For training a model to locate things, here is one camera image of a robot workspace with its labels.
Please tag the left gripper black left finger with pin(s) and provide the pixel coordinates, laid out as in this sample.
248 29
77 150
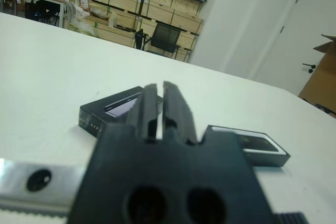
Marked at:
147 113

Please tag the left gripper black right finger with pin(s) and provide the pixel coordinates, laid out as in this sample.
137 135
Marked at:
178 113

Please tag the black box lid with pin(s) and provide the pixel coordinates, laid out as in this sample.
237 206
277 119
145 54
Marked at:
97 116

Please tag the black box with white tray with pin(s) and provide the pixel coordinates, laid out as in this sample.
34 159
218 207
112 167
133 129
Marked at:
267 159

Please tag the large brown cardboard box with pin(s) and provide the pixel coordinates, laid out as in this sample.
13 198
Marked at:
320 85

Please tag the black folded stand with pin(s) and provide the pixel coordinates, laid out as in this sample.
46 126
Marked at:
140 39

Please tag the black mesh office chair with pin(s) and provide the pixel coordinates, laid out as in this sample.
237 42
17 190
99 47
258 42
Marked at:
165 37

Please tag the white door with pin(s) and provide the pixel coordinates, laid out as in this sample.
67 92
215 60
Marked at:
288 37

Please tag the black computer tower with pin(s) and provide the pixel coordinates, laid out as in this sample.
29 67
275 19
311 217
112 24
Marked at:
32 11

